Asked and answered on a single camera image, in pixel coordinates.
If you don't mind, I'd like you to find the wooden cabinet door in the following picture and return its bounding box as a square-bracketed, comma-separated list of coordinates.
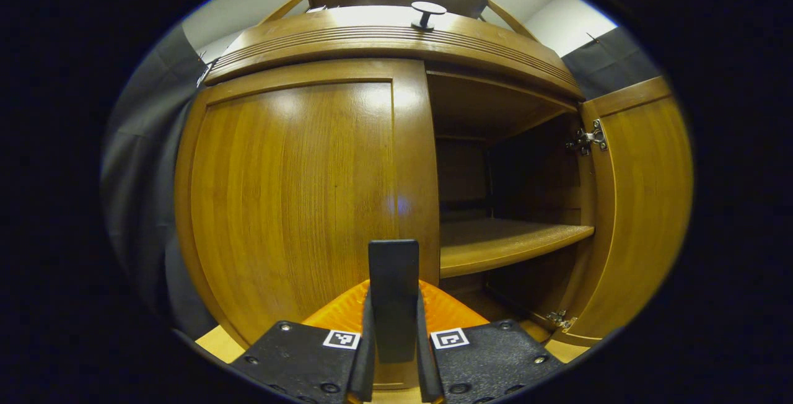
[561, 76, 694, 348]
[175, 58, 442, 389]

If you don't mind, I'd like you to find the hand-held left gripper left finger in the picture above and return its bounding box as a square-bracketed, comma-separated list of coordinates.
[230, 279, 375, 404]

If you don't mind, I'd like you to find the metal door hinge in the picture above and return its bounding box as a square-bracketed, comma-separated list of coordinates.
[546, 310, 578, 332]
[565, 119, 609, 157]

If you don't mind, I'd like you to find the black round drawer knob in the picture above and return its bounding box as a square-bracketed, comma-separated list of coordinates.
[411, 1, 447, 32]

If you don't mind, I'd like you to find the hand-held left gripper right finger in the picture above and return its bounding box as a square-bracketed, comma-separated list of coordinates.
[415, 279, 566, 404]

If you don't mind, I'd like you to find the black door handle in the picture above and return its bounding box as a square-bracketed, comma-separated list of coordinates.
[369, 240, 420, 364]

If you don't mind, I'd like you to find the wooden cabinet drawer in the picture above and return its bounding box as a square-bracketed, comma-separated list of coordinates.
[204, 6, 584, 100]

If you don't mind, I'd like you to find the wooden double-door shoe cabinet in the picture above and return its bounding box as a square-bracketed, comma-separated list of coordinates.
[175, 0, 620, 389]

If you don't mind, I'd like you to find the wooden cabinet shelf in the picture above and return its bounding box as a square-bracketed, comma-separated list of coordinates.
[440, 218, 595, 279]

